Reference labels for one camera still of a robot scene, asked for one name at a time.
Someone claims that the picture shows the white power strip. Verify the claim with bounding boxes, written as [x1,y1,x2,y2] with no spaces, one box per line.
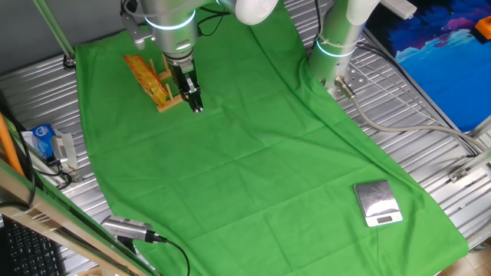
[379,0,418,20]

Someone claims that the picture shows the wooden frame beam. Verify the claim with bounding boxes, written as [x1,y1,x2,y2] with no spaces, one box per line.
[0,159,154,276]

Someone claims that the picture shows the aluminium corner bracket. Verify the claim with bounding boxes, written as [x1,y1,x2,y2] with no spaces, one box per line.
[447,147,491,184]

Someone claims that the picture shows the blue tissue pack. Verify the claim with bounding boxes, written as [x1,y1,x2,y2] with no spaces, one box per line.
[21,123,59,161]

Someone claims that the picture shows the orange woven plastic dish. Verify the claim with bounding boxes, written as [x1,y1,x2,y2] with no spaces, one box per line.
[122,54,170,109]

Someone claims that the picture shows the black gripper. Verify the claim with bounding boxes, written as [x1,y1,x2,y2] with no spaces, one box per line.
[168,55,205,114]

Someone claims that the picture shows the blue patterned mat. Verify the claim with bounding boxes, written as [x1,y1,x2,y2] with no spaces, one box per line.
[364,0,491,133]

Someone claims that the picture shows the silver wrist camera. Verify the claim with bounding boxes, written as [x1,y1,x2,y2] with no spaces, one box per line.
[120,10,155,51]

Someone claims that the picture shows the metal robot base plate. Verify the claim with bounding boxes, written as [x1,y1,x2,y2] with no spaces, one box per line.
[325,67,369,101]

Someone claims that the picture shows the black camera cable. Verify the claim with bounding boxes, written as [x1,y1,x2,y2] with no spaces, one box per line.
[152,234,192,276]

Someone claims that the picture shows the wooden dish rack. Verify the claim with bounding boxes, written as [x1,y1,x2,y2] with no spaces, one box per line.
[148,54,185,113]

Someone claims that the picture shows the grey exterior camera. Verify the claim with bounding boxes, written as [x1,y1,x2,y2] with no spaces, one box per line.
[100,215,157,245]

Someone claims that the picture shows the black keyboard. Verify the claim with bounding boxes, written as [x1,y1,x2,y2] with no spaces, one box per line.
[0,218,67,276]

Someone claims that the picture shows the green cloth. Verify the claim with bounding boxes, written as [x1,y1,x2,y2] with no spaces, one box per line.
[74,0,470,276]

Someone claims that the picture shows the orange block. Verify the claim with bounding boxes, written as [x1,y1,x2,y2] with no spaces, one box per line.
[474,15,491,41]

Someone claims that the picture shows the orange pole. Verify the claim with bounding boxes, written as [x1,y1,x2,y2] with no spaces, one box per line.
[0,113,25,177]

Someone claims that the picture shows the thick grey robot cable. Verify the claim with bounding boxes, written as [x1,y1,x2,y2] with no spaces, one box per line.
[334,76,487,153]

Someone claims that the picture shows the green slanted pole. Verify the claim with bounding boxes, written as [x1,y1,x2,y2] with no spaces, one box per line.
[32,0,77,61]

